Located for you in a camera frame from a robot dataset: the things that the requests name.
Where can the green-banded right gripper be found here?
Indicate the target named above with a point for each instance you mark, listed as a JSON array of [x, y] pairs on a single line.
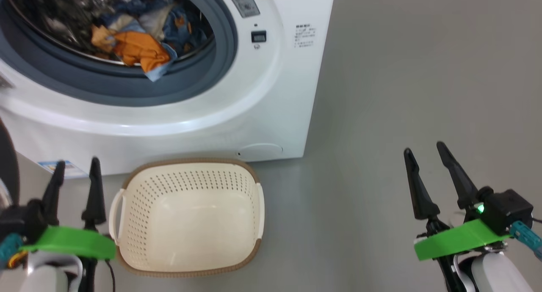
[[457, 239]]

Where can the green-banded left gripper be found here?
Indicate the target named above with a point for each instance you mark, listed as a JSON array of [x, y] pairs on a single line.
[[70, 243]]

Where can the dark glass washing machine door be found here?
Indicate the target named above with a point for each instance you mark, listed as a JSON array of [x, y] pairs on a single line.
[[8, 165]]

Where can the blue orange white bear garment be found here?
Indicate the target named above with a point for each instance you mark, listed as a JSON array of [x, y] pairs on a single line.
[[137, 48]]

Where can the blue bear-print garment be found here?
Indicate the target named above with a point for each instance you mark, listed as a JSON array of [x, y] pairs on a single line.
[[186, 25]]

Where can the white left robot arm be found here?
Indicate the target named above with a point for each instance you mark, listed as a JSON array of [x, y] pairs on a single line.
[[46, 275]]

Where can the cream perforated laundry basket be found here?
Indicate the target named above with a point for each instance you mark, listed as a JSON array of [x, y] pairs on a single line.
[[190, 224]]

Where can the white washing machine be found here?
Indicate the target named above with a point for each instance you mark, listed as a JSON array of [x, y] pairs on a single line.
[[271, 93]]

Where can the grey rubber door gasket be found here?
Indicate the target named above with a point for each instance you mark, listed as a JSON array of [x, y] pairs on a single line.
[[220, 59]]

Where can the blue energy label sticker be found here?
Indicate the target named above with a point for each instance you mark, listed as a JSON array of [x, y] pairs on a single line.
[[72, 169]]

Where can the round white filter cover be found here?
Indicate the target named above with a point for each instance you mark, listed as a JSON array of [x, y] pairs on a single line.
[[260, 151]]

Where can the black text label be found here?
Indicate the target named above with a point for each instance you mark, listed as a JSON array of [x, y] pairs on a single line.
[[305, 36]]

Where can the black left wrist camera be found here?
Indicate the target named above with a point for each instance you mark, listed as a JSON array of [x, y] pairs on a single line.
[[21, 220]]

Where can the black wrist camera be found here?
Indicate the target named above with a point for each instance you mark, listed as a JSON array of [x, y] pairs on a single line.
[[21, 220], [506, 209]]

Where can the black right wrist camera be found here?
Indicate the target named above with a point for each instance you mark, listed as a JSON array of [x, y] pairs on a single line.
[[506, 209]]

